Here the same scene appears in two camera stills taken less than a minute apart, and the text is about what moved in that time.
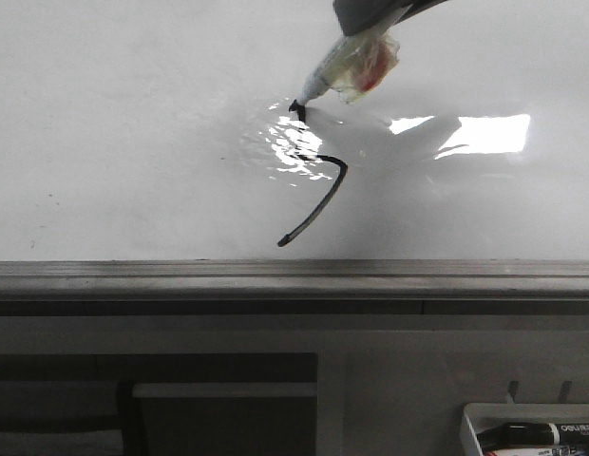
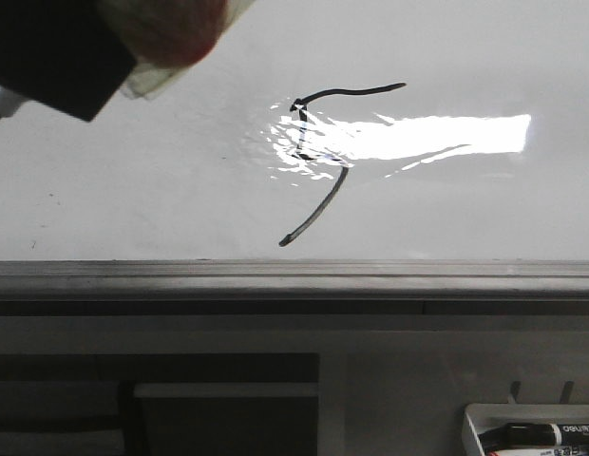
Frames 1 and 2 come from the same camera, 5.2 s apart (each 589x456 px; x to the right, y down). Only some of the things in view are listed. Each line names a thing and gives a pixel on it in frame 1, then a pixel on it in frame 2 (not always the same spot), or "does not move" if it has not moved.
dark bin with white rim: x=227 y=419 does not move
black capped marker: x=522 y=434 does not move
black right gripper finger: x=359 y=16 -> x=66 y=55
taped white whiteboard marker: x=356 y=65 -> x=167 y=39
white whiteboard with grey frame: x=144 y=160 does not move
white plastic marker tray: x=478 y=417 does not move
